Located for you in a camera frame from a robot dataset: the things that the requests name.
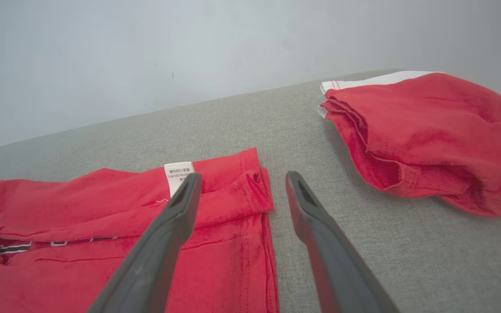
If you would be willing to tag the red shorts with white stripes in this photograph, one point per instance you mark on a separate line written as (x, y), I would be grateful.
(433, 134)

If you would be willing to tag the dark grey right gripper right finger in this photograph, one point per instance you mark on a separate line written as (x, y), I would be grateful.
(333, 256)

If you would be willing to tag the grey fabric sofa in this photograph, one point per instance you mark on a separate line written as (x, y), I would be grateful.
(215, 126)

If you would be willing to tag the red shirt with white trim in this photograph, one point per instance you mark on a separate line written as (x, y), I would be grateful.
(81, 208)

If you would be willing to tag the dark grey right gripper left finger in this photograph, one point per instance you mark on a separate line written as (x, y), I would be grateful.
(155, 256)

